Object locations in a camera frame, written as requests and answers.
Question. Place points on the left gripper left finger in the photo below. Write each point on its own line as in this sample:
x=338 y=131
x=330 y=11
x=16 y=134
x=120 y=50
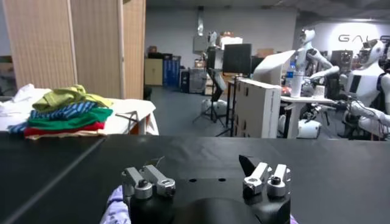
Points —
x=149 y=182

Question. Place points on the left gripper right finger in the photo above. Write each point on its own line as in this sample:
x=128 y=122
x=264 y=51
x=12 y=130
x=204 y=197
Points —
x=265 y=181

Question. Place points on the lavender t-shirt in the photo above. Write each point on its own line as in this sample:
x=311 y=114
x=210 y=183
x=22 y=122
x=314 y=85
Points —
x=117 y=210

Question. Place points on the large white robot base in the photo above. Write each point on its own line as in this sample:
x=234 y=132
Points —
x=307 y=129

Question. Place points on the small white robot base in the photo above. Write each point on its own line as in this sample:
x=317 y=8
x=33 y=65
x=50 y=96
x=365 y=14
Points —
x=217 y=106

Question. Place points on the black plastic table cover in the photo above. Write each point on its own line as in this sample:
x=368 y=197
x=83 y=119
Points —
x=320 y=164
x=30 y=164

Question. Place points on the white folding table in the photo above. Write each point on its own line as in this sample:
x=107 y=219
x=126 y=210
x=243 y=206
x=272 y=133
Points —
x=134 y=115

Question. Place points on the tall white cardboard box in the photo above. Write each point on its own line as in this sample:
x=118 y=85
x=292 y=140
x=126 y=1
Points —
x=259 y=109

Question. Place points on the white standing desk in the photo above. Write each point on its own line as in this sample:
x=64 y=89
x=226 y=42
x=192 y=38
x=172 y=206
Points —
x=298 y=103

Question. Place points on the black trash bin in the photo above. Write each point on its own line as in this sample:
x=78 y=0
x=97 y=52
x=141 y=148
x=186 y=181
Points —
x=147 y=92

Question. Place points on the black tripod stand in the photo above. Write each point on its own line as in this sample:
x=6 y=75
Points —
x=216 y=100

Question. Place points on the beige folded garment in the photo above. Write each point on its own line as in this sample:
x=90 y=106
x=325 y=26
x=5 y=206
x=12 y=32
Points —
x=67 y=135

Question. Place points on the white thermos bottle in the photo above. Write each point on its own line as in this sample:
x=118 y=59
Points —
x=297 y=86

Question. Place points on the red folded garment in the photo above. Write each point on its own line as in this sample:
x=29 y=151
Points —
x=61 y=130

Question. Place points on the white paper cup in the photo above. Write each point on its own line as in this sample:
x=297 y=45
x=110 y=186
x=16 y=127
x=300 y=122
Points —
x=319 y=91

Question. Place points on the blue striped garment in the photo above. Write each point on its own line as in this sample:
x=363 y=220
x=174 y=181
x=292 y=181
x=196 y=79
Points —
x=64 y=112

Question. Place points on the beige cabinet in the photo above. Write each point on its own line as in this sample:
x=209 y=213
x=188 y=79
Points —
x=153 y=71

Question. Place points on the clear blue-capped water bottle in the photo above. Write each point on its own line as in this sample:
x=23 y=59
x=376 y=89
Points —
x=291 y=72

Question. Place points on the blue cabinet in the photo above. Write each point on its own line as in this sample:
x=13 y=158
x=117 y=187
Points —
x=171 y=72

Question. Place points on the white display panel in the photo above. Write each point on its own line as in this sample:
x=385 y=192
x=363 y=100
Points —
x=271 y=68

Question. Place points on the lime green garment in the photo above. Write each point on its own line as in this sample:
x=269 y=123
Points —
x=67 y=97

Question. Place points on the black monitor panel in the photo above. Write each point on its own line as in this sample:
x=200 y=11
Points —
x=237 y=59

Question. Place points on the white humanoid robot black shoulders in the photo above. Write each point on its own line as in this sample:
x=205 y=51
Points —
x=365 y=82

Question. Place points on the wooden folding screen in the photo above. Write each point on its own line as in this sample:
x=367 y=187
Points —
x=91 y=45

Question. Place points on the crumpled white garment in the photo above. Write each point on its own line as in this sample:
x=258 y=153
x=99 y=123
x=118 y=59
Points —
x=21 y=100

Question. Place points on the white side table frame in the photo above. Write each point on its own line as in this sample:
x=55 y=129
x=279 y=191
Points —
x=142 y=124

